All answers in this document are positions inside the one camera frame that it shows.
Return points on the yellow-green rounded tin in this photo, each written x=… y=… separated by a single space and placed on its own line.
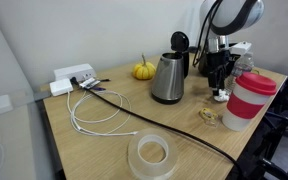
x=256 y=70

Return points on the clear plastic water bottle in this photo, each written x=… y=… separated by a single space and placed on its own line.
x=246 y=65

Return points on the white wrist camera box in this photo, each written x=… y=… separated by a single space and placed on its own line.
x=240 y=47

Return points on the small yellow tape roll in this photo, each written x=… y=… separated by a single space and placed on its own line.
x=208 y=115

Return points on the white power adapter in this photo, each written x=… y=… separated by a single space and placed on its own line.
x=60 y=87

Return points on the white power strip box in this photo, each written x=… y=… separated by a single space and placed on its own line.
x=72 y=71

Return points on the red and white cup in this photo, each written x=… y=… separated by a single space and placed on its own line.
x=245 y=105

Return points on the large clear tape roll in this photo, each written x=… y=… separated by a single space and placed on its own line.
x=135 y=160

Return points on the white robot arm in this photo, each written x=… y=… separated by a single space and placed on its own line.
x=230 y=13

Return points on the black landfill trash bin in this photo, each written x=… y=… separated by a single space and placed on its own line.
x=202 y=68

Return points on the black chair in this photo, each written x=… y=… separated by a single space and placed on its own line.
x=284 y=123

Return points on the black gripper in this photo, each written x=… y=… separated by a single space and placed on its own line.
x=217 y=59

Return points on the white paper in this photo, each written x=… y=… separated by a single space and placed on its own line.
x=222 y=97

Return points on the small yellow pumpkin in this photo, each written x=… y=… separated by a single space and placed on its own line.
x=144 y=71

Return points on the purple pen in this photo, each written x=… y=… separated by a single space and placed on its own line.
x=99 y=89

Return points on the black pen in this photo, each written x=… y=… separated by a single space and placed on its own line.
x=104 y=80

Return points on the stainless steel electric kettle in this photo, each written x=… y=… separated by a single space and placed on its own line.
x=167 y=80

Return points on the silver snack wrapper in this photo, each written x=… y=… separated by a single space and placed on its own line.
x=90 y=83

